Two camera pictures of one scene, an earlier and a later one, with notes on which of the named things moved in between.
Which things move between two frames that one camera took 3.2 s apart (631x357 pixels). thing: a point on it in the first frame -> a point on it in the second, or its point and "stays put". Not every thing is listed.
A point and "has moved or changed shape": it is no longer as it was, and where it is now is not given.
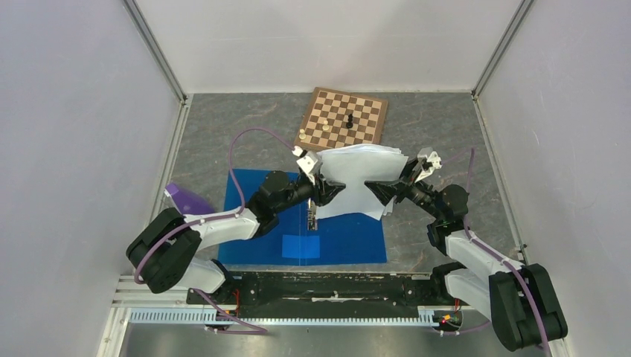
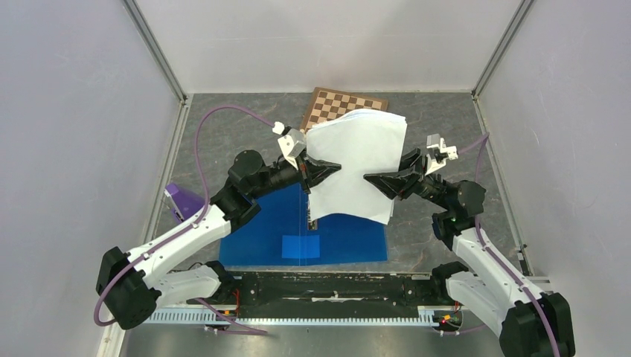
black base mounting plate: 327,291 stays put
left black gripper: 328,191 -> 313,170
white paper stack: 351,166 has moved or changed shape
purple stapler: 189,201 stays put
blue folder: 343,239 stays put
